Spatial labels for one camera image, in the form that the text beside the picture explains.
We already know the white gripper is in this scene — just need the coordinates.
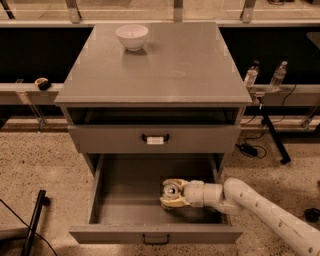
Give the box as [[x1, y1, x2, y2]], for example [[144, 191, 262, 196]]
[[160, 179, 204, 209]]

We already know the grey closed upper drawer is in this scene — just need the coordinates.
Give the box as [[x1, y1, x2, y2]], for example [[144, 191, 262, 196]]
[[68, 125, 241, 153]]

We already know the grey drawer cabinet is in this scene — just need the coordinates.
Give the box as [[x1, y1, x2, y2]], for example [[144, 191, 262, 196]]
[[55, 22, 251, 174]]

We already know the clear plastic bottle right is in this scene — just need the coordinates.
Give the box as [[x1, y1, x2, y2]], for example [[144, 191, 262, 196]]
[[270, 61, 288, 92]]

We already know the black caster wheel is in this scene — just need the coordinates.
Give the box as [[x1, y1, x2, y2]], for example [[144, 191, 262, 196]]
[[304, 208, 320, 222]]

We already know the black stand leg right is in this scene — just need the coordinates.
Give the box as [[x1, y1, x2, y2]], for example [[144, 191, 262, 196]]
[[260, 107, 291, 165]]

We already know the clear plastic bottle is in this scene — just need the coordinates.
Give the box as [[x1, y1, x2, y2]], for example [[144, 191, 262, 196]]
[[244, 60, 260, 88], [270, 61, 288, 92]]

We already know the white ceramic bowl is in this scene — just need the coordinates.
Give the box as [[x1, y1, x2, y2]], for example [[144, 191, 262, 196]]
[[116, 24, 149, 51]]

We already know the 7up soda can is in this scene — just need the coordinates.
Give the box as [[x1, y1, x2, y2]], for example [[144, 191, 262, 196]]
[[163, 184, 180, 200]]

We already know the black yellow tape measure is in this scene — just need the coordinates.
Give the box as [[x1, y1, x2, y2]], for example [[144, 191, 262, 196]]
[[34, 77, 51, 91]]

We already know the metal window rail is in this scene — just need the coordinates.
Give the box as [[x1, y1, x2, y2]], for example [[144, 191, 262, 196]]
[[0, 0, 320, 26]]

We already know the clear plastic bottle left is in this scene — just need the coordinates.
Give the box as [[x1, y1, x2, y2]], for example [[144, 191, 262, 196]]
[[244, 60, 260, 88]]

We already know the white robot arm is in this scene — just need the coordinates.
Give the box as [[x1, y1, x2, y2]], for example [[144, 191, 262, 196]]
[[160, 178, 320, 256]]

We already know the grey open lower drawer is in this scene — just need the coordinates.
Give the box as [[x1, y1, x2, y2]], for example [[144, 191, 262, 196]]
[[70, 154, 242, 245]]

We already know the black power adapter with cable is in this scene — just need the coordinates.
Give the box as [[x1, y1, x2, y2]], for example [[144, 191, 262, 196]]
[[236, 128, 267, 159]]

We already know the black chair base left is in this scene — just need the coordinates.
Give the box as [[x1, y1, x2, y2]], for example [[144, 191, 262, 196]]
[[0, 190, 50, 256]]

